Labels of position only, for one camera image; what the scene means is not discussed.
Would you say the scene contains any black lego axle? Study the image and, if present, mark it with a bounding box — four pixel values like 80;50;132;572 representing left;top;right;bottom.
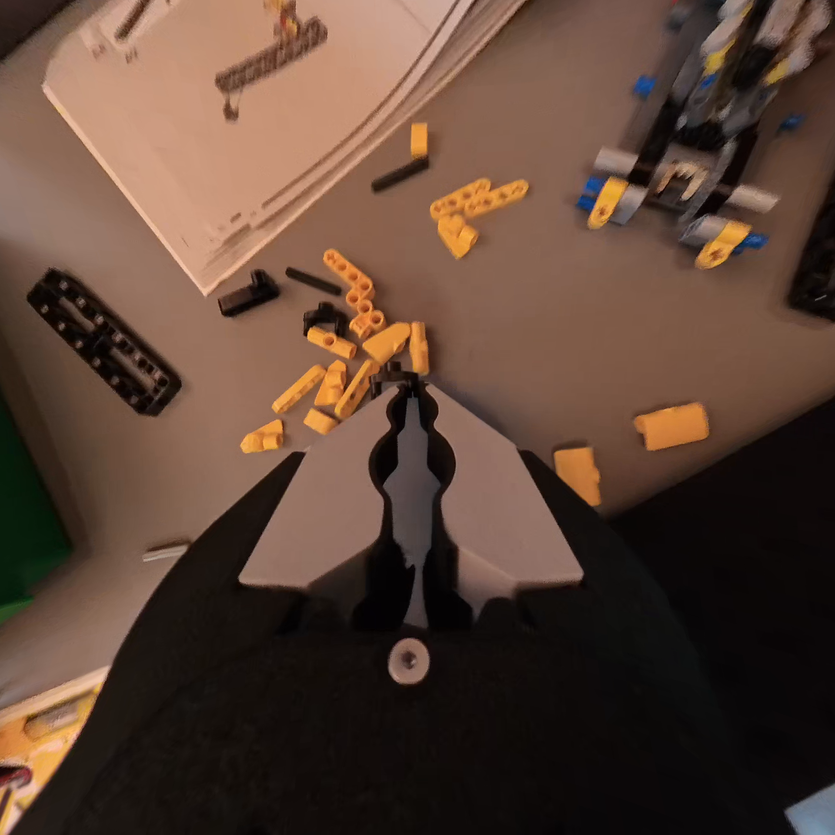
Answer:
371;157;431;194
285;266;343;296

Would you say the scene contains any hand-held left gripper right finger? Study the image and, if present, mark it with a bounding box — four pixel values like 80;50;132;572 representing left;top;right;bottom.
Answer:
421;381;583;598

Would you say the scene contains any green plastic bin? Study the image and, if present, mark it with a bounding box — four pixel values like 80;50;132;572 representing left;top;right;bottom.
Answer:
0;391;73;624

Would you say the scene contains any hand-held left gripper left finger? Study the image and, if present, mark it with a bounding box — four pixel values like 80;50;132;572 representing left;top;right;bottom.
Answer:
238;385;405;592

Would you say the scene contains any lego instruction booklet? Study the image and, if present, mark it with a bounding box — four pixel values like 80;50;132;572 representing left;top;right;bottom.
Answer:
42;0;526;296

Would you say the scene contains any black perforated chair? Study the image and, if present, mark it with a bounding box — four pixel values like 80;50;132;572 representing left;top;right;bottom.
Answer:
610;398;835;835

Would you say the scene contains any black lego connector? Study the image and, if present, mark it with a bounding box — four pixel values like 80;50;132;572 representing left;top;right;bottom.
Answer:
368;361;420;400

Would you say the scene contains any pile of yellow lego parts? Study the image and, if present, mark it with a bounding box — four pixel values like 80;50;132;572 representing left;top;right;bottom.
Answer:
240;123;531;454

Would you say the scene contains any black claw lego piece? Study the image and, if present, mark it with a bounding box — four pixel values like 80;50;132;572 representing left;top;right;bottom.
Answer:
302;301;351;338

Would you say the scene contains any LEGO Corvette box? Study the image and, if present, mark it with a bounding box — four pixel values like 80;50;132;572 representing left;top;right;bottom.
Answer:
0;665;108;816

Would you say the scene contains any black angled lego piece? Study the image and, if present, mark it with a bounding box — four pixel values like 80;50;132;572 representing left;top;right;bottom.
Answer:
217;269;281;318

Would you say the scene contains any lego car model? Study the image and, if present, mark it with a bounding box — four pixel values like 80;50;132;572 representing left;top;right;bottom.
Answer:
577;0;823;270

